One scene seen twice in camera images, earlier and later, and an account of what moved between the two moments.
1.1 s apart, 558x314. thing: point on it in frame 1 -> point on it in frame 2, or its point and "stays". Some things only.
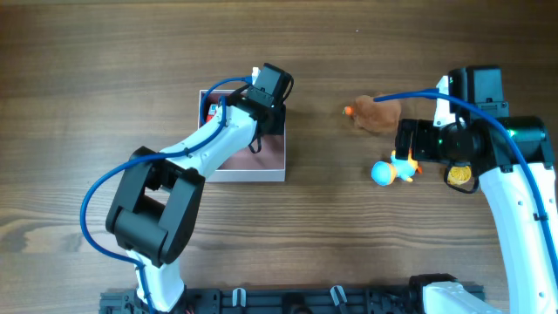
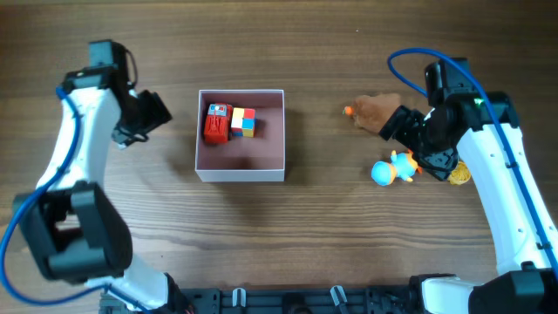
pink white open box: [268, 165] stays
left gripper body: [275, 126] -> [139, 119]
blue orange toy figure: [384, 174] stays
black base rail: [276, 300] stays
